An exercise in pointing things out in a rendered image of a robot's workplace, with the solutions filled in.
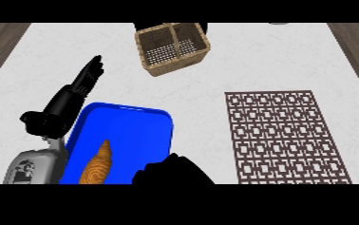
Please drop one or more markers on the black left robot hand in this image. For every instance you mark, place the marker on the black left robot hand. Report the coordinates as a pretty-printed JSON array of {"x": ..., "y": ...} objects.
[{"x": 61, "y": 108}]

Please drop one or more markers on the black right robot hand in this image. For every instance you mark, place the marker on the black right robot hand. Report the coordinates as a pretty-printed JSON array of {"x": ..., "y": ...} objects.
[{"x": 175, "y": 173}]

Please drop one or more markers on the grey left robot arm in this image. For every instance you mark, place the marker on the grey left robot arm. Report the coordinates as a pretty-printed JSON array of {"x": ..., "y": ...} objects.
[{"x": 33, "y": 165}]

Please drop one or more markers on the brown patterned placemat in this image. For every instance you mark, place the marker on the brown patterned placemat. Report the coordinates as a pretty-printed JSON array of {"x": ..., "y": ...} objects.
[{"x": 286, "y": 138}]

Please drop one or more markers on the wicker basket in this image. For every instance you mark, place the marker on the wicker basket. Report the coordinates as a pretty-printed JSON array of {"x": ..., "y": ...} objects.
[{"x": 172, "y": 48}]

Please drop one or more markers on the blue rectangular tray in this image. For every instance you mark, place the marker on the blue rectangular tray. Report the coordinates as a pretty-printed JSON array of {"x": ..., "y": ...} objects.
[{"x": 126, "y": 140}]

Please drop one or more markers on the orange croissant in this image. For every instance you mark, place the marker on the orange croissant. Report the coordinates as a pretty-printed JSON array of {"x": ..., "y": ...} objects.
[{"x": 97, "y": 167}]

